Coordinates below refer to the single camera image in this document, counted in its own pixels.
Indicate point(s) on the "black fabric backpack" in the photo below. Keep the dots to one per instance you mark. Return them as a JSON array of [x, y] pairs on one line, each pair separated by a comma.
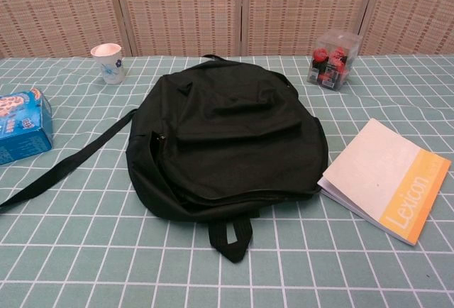
[[230, 127]]

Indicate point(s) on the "white orange Lexicon notebook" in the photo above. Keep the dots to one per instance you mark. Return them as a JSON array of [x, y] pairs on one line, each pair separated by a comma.
[[376, 173]]

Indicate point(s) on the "clear box with red items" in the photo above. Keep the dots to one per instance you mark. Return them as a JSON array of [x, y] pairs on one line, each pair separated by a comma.
[[330, 68]]

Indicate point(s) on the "paper cup with blue flower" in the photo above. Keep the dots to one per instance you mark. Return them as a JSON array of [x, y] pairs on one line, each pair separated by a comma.
[[110, 68]]

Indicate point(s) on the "woven bamboo folding screen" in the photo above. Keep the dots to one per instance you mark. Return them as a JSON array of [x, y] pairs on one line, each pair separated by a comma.
[[177, 10]]

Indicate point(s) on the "green checked tablecloth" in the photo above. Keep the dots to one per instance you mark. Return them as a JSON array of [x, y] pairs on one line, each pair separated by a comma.
[[319, 269]]

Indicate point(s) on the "blue cookie box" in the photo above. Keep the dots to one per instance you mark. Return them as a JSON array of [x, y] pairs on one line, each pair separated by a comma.
[[25, 134]]

